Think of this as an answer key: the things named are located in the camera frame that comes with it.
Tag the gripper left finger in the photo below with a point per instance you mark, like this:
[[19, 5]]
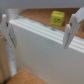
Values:
[[7, 30]]

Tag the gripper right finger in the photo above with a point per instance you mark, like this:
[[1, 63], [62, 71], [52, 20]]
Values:
[[71, 26]]

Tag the white cabinet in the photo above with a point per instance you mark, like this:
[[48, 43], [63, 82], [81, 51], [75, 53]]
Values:
[[40, 40]]

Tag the yellow block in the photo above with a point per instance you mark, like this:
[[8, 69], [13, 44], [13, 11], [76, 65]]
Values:
[[57, 18]]

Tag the white sliding door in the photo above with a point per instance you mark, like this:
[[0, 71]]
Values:
[[46, 58]]

